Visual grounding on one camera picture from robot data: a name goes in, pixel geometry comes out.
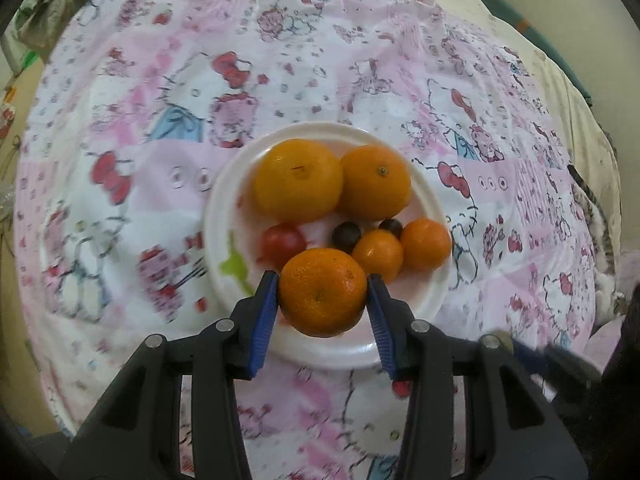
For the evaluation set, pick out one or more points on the large orange left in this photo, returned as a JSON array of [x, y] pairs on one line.
[[298, 181]]

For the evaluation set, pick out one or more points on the red tomato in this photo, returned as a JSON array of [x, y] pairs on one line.
[[279, 244], [401, 389]]

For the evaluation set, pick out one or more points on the medium mandarin orange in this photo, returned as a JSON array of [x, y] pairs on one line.
[[322, 292]]

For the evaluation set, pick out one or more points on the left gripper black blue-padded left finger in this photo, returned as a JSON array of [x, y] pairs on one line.
[[133, 431]]

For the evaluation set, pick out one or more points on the small orange mandarin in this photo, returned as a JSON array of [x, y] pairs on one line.
[[426, 244]]

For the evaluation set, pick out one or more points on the small orange kumquat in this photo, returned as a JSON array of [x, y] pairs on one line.
[[379, 252]]

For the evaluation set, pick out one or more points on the dark grape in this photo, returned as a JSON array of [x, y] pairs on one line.
[[392, 225], [346, 236]]

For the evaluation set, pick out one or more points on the large orange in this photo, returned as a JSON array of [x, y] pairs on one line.
[[376, 184], [298, 181]]

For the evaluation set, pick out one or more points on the pink Hello Kitty bedsheet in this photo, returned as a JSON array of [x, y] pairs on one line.
[[144, 102]]

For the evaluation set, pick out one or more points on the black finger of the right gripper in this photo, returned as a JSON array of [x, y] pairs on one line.
[[561, 368]]

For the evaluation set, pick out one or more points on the large orange right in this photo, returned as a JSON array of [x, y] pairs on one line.
[[376, 184]]

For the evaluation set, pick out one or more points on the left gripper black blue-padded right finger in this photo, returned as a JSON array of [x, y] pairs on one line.
[[511, 430]]

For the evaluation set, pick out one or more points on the white pink oval plate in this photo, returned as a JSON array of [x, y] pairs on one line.
[[233, 225]]

